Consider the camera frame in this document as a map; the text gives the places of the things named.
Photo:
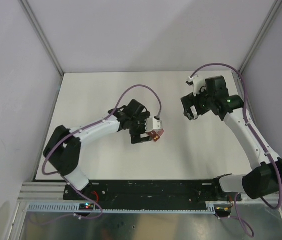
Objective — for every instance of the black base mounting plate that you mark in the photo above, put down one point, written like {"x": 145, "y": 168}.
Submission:
{"x": 150, "y": 193}

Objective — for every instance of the left aluminium frame post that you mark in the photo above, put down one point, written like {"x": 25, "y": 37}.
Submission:
{"x": 33, "y": 20}

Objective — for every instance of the red pill organizer box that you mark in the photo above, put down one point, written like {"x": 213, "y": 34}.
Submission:
{"x": 156, "y": 134}

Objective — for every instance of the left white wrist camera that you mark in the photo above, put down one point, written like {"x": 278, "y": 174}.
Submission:
{"x": 153, "y": 124}

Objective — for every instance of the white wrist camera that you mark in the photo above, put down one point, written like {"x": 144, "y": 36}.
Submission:
{"x": 153, "y": 124}
{"x": 197, "y": 82}

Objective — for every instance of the grey slotted cable duct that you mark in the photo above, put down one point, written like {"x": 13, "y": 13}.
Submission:
{"x": 84, "y": 207}

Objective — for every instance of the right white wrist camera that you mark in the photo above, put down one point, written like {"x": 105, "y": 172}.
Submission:
{"x": 197, "y": 82}

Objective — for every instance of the right aluminium frame post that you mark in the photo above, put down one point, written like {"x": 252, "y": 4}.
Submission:
{"x": 261, "y": 34}

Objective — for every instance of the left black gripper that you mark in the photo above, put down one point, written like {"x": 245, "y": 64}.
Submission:
{"x": 135, "y": 136}

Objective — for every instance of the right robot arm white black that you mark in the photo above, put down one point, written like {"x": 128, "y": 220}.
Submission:
{"x": 212, "y": 95}

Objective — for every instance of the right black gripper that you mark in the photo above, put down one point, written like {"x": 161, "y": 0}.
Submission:
{"x": 190, "y": 100}

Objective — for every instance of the aluminium frame post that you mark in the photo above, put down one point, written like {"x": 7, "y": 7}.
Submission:
{"x": 33, "y": 20}
{"x": 261, "y": 34}

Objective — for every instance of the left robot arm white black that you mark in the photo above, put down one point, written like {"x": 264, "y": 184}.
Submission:
{"x": 64, "y": 147}

